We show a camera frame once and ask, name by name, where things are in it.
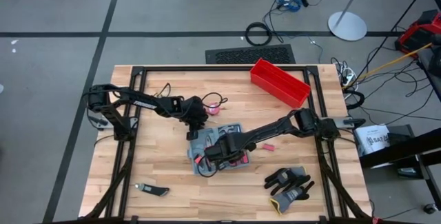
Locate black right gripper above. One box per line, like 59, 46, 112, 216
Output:
205, 134, 247, 173

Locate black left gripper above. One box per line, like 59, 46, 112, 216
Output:
181, 96, 209, 141

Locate pink tape measure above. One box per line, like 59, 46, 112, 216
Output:
206, 96, 229, 116

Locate grey plastic tool case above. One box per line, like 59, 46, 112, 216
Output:
187, 123, 252, 177

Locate clear safety glasses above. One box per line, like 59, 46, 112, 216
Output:
151, 82, 172, 99

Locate black utility knife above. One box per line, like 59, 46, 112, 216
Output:
134, 182, 171, 198

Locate black work glove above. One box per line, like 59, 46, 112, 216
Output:
263, 166, 311, 196

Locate grey yellow-cuffed work glove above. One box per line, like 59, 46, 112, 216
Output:
269, 180, 316, 216

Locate red plastic bin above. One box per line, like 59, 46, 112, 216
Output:
249, 57, 312, 110

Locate white printed box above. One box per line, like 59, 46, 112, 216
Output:
353, 124, 392, 157

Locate white power strip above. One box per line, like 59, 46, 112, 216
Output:
339, 65, 359, 87

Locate black side shelf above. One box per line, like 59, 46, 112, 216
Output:
358, 123, 441, 211

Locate yellow pole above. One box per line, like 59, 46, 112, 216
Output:
342, 42, 433, 90

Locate black caster wheel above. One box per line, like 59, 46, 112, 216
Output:
422, 203, 440, 215

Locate thin black diagonal pole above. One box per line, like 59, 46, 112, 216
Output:
353, 0, 438, 82

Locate red and black machine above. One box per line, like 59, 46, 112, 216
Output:
394, 9, 441, 59

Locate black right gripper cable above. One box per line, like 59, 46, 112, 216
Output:
196, 154, 221, 179

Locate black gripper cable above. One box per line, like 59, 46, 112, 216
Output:
201, 92, 225, 110
196, 154, 221, 179

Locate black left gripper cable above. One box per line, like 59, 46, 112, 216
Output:
201, 92, 225, 110

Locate coiled black floor cable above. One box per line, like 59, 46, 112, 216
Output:
245, 21, 274, 47

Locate black cable loop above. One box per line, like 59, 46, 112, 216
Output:
344, 89, 366, 110

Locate coiled blue cable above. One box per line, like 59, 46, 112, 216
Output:
275, 0, 303, 13

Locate white round pedestal table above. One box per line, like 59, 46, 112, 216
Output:
327, 0, 414, 42

